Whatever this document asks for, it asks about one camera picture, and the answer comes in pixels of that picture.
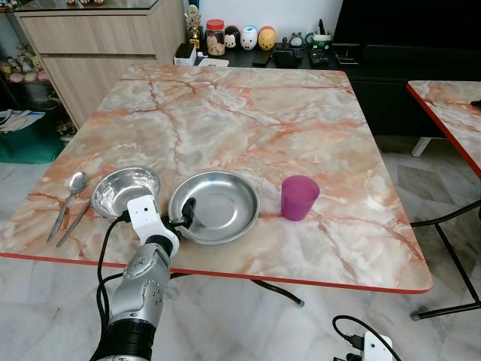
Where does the small white box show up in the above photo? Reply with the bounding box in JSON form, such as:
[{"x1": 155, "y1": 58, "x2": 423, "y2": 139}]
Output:
[{"x1": 174, "y1": 43, "x2": 199, "y2": 67}]

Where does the small steel bowl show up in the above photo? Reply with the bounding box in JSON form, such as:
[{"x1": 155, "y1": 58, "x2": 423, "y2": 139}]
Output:
[{"x1": 90, "y1": 166, "x2": 163, "y2": 220}]

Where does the green storage bin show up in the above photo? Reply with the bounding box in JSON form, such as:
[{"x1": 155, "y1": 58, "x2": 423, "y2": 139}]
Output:
[{"x1": 0, "y1": 113, "x2": 68, "y2": 165}]

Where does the white blue egg toy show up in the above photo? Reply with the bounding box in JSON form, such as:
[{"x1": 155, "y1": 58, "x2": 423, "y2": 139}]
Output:
[{"x1": 240, "y1": 25, "x2": 260, "y2": 52}]

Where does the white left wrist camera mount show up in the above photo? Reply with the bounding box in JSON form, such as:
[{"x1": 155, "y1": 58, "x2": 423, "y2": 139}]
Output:
[{"x1": 126, "y1": 195, "x2": 182, "y2": 253}]

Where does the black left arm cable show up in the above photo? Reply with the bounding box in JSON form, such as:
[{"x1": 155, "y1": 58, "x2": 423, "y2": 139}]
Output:
[{"x1": 95, "y1": 213, "x2": 148, "y2": 318}]

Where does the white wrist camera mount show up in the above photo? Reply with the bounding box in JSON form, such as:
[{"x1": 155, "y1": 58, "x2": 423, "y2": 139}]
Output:
[
  {"x1": 361, "y1": 331, "x2": 395, "y2": 361},
  {"x1": 126, "y1": 195, "x2": 182, "y2": 253}
]

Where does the gold trophy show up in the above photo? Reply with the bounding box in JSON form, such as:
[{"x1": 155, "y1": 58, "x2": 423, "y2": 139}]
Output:
[{"x1": 184, "y1": 6, "x2": 204, "y2": 48}]

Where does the black television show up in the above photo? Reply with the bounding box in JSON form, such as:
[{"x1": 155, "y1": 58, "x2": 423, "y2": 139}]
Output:
[{"x1": 333, "y1": 0, "x2": 481, "y2": 48}]

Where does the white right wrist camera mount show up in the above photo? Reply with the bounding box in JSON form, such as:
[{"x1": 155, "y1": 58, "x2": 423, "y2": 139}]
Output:
[{"x1": 361, "y1": 331, "x2": 395, "y2": 361}]

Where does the light wooden cabinet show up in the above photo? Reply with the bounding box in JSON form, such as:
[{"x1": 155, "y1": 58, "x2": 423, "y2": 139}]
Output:
[{"x1": 15, "y1": 0, "x2": 188, "y2": 129}]

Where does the red lidded glass jar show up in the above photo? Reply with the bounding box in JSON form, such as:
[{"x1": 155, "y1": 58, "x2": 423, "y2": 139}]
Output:
[{"x1": 205, "y1": 19, "x2": 228, "y2": 59}]

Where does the purple plastic cup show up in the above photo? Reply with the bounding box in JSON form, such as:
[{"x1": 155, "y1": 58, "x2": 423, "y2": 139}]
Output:
[{"x1": 281, "y1": 175, "x2": 321, "y2": 222}]

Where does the yellow orange egg toy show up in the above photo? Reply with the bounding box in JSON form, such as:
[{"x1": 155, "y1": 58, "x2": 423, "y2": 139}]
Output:
[{"x1": 258, "y1": 26, "x2": 279, "y2": 52}]

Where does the black metal table leg frame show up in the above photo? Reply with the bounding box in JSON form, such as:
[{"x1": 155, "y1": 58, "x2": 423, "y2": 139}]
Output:
[
  {"x1": 410, "y1": 199, "x2": 481, "y2": 321},
  {"x1": 169, "y1": 272, "x2": 306, "y2": 308}
]

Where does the black white egg toy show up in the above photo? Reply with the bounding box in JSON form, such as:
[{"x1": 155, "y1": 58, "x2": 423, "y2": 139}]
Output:
[{"x1": 225, "y1": 26, "x2": 243, "y2": 51}]

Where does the black remote control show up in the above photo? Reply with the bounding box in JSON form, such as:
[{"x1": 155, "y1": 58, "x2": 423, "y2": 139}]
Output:
[{"x1": 310, "y1": 47, "x2": 332, "y2": 68}]

